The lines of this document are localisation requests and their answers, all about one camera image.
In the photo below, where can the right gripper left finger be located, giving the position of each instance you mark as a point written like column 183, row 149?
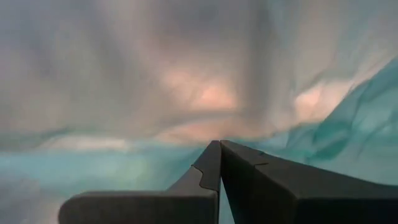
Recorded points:
column 186, row 205

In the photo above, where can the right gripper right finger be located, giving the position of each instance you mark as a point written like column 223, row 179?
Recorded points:
column 295, row 199

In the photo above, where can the teal trash bag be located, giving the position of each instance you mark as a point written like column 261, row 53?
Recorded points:
column 357, row 130

